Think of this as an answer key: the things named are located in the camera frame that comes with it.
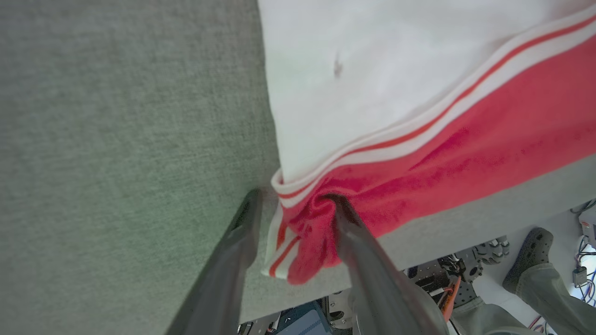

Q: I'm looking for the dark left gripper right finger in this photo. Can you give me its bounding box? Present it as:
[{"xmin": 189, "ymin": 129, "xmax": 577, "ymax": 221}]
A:
[{"xmin": 326, "ymin": 194, "xmax": 450, "ymax": 335}]

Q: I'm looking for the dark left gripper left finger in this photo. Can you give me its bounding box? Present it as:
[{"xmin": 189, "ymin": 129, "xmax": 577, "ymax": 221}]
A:
[{"xmin": 165, "ymin": 188, "xmax": 262, "ymax": 335}]

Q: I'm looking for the red and white garment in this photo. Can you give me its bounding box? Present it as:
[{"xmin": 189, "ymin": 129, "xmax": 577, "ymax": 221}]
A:
[{"xmin": 257, "ymin": 0, "xmax": 596, "ymax": 285}]

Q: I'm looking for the blue grey box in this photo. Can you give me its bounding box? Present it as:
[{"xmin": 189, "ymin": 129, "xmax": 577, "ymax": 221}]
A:
[{"xmin": 275, "ymin": 301, "xmax": 334, "ymax": 335}]

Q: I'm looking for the olive trouser leg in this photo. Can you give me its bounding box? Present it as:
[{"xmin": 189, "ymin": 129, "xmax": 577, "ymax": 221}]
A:
[
  {"xmin": 449, "ymin": 298, "xmax": 536, "ymax": 335},
  {"xmin": 512, "ymin": 263, "xmax": 596, "ymax": 335}
]

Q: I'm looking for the grey perforated shoe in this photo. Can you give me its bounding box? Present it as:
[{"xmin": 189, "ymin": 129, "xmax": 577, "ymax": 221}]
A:
[{"xmin": 503, "ymin": 227, "xmax": 555, "ymax": 294}]

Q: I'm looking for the orange handled tool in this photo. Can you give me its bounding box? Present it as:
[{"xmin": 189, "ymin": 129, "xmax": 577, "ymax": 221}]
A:
[{"xmin": 440, "ymin": 277, "xmax": 462, "ymax": 322}]

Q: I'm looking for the coloured wire bundle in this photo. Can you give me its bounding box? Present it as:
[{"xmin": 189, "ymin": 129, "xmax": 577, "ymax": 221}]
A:
[{"xmin": 570, "ymin": 200, "xmax": 596, "ymax": 308}]

